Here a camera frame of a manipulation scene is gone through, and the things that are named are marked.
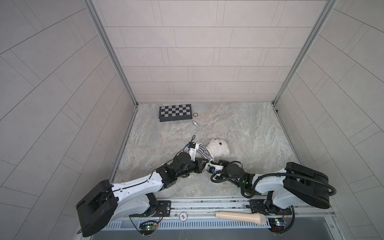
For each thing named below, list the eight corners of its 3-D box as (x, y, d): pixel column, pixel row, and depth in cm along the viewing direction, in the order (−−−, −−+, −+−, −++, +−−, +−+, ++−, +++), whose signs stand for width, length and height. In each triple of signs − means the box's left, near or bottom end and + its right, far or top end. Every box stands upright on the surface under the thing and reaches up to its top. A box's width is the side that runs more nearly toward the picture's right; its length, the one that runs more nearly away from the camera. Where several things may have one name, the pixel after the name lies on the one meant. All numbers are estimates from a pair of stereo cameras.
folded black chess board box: (159, 122, 106) (158, 119, 103) (160, 109, 114) (159, 106, 112) (192, 119, 108) (192, 116, 105) (191, 106, 116) (191, 103, 114)
